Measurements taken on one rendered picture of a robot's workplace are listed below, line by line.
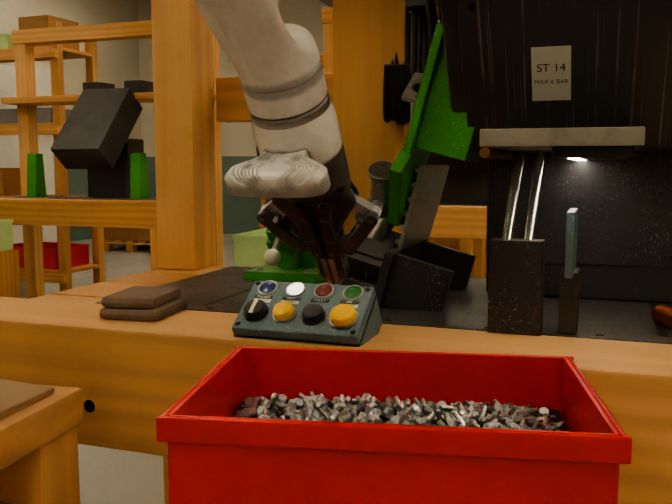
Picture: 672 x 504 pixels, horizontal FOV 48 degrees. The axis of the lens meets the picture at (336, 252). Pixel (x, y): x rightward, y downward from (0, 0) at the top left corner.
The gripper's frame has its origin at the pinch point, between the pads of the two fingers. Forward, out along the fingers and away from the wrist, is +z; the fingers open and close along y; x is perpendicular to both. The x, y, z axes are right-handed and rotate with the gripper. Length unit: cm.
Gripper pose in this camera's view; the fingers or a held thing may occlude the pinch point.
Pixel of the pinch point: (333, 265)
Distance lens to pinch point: 77.4
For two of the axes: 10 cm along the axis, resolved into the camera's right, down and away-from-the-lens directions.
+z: 2.0, 7.5, 6.2
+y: -9.4, -0.3, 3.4
